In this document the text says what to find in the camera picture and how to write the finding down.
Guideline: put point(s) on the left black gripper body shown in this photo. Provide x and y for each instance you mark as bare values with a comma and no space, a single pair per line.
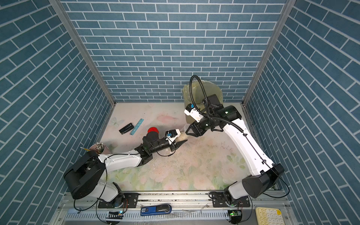
161,143

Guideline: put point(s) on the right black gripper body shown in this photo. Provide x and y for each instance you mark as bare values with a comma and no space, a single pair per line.
206,123

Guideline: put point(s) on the clear rice jar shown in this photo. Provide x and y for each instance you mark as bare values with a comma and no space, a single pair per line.
182,136

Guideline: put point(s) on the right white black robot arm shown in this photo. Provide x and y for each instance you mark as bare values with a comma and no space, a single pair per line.
264,173

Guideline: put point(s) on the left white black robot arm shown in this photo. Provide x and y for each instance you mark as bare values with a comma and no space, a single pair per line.
84,177

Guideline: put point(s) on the red lidded rice jar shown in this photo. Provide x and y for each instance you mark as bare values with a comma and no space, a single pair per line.
153,129

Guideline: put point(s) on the teal ruler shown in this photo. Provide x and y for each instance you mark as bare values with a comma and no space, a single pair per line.
136,127

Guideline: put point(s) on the black stapler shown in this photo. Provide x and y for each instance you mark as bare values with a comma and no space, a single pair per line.
129,127

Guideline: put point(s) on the beige bin with yellow bag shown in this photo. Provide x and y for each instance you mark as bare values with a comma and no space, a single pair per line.
198,96

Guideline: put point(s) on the pink pen holder cup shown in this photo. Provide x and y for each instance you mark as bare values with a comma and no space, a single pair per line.
98,147

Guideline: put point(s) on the blue black handheld device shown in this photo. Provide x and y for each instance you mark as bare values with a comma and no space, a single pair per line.
162,209

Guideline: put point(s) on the yellow egg tray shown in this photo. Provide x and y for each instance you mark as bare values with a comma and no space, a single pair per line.
269,216

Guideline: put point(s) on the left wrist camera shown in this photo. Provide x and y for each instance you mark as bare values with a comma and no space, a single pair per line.
171,135

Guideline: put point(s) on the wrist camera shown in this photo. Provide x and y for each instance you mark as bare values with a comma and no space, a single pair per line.
171,135
191,111

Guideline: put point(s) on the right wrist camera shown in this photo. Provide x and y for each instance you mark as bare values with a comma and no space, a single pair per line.
191,111

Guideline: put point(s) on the aluminium mounting rail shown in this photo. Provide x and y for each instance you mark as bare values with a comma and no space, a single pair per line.
201,200

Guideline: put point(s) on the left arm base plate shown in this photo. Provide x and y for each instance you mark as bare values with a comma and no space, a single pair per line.
124,201

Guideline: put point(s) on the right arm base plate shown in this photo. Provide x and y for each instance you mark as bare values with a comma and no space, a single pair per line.
221,199

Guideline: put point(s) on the white slotted cable duct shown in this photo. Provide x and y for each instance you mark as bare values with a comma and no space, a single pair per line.
134,216

